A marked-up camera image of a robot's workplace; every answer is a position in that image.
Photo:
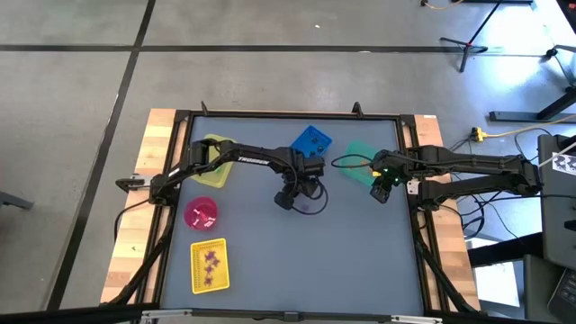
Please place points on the wooden table side board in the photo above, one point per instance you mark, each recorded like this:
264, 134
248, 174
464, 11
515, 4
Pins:
135, 252
436, 135

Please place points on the grey desk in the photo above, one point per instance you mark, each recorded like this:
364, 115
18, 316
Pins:
558, 216

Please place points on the yellow translucent plastic bin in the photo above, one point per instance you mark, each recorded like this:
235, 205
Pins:
211, 180

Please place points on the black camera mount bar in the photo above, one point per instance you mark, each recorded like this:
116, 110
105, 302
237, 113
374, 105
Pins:
288, 316

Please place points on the black table frame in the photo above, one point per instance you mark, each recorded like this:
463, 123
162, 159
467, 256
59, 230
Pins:
292, 114

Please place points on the black stand base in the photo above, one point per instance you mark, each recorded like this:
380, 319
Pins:
517, 116

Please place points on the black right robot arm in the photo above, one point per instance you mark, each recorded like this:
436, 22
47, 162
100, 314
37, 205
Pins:
472, 164

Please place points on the black tripod stand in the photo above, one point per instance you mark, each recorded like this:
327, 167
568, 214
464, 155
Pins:
468, 47

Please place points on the grey case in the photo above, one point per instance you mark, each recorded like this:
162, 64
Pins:
537, 288

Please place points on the blue plastic bin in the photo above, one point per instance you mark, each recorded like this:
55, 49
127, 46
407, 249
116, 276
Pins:
303, 139

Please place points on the yellow perforated plastic basket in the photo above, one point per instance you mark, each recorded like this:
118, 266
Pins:
222, 274

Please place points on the teal translucent plastic bin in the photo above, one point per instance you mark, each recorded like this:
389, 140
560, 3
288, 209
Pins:
355, 175

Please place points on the grey chair leg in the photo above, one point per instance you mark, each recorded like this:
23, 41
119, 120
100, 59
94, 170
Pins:
15, 201

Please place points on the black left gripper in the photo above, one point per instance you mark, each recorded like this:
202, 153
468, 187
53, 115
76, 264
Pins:
308, 166

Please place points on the silver aluminium extrusion bar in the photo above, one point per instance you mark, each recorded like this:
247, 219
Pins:
166, 313
416, 319

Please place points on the white metal bracket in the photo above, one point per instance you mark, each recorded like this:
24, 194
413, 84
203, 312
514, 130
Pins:
413, 187

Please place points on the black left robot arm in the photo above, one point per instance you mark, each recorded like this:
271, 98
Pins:
252, 159

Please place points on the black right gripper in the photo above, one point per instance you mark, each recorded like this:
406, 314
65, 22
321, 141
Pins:
389, 166

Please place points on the yellow power strip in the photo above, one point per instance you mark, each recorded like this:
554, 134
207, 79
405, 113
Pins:
478, 133

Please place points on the black keyboard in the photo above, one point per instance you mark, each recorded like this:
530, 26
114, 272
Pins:
564, 292

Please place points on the black white marker tag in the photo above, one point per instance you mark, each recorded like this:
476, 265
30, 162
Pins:
566, 163

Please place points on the pink round plastic bowl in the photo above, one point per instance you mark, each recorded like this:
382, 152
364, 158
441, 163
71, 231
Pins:
193, 209

